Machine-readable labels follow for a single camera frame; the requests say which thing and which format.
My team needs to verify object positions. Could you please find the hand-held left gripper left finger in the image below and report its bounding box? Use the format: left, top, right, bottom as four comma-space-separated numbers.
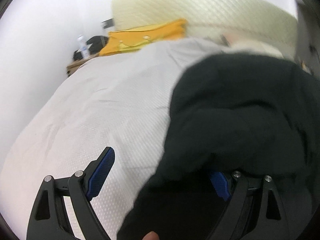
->
32, 146, 116, 240

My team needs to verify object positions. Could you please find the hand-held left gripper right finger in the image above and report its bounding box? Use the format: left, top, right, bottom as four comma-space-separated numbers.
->
209, 170, 292, 240

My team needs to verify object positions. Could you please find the black puffer jacket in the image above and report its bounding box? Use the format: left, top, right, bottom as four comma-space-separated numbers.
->
117, 54, 320, 240

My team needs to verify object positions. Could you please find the bed with grey bedding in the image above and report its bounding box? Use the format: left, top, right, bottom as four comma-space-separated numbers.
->
0, 39, 288, 240

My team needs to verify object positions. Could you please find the wooden nightstand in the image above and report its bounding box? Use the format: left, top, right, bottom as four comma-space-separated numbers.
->
66, 55, 100, 77

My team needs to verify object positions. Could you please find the white spray bottle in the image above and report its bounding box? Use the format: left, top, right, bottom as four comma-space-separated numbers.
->
77, 34, 90, 58

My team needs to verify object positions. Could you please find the black bag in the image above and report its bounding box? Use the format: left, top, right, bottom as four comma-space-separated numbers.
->
73, 36, 110, 61

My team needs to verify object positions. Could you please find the yellow crown print pillow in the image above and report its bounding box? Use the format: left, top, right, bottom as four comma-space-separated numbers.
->
98, 18, 189, 57

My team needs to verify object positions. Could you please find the beige and grey pillow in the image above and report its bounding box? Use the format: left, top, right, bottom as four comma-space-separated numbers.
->
222, 31, 283, 58

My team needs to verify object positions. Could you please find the cream quilted headboard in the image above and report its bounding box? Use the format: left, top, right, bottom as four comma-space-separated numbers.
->
111, 0, 299, 60

